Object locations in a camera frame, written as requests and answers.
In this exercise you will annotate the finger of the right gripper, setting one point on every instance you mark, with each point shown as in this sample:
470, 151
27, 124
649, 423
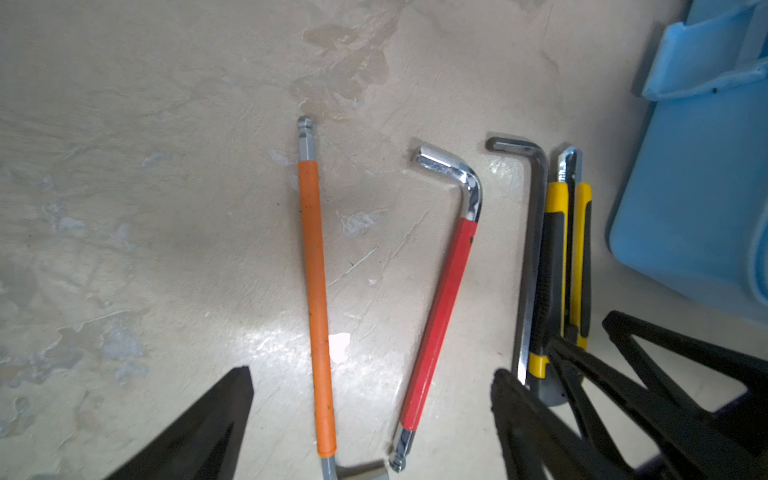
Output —
691, 446
624, 330

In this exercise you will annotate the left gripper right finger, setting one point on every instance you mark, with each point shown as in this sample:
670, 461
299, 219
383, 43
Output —
535, 443

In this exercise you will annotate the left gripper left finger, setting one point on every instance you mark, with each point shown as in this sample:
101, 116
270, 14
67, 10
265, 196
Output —
205, 441

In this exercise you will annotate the long black hex key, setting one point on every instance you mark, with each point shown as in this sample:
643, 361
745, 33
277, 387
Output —
539, 166

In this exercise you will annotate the red handled hex key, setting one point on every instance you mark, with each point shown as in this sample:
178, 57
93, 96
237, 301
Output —
444, 299

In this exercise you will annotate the yellow black utility knife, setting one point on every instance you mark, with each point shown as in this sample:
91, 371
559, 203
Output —
562, 307

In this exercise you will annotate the light blue plastic toolbox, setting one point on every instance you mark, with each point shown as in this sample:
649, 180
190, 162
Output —
693, 212

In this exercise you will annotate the orange handled hex key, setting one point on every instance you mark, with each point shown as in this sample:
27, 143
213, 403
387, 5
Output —
313, 254

